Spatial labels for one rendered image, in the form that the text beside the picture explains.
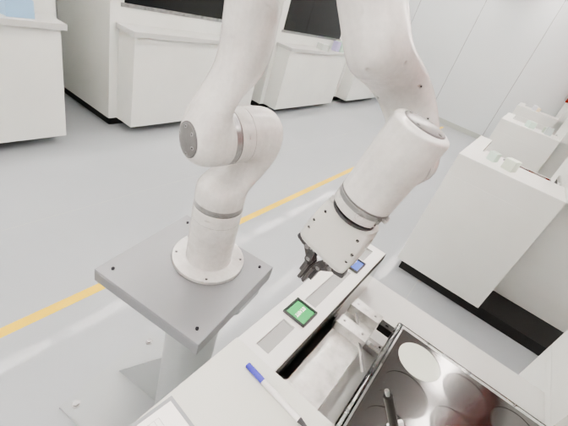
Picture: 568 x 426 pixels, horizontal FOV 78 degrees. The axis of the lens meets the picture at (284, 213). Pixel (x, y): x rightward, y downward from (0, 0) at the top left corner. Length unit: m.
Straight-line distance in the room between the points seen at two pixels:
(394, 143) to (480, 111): 8.13
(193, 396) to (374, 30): 0.58
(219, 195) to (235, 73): 0.26
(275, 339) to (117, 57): 3.15
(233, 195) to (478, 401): 0.70
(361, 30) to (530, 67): 8.04
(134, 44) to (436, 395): 3.13
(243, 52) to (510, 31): 8.03
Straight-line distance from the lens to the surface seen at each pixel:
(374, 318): 0.95
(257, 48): 0.68
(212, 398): 0.63
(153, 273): 0.93
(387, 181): 0.48
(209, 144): 0.69
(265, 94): 5.18
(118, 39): 3.57
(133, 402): 1.70
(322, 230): 0.57
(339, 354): 0.87
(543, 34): 8.52
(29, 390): 1.80
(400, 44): 0.50
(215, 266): 0.92
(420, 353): 0.96
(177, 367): 1.24
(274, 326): 0.74
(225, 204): 0.80
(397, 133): 0.47
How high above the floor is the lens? 1.52
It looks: 32 degrees down
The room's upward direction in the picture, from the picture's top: 19 degrees clockwise
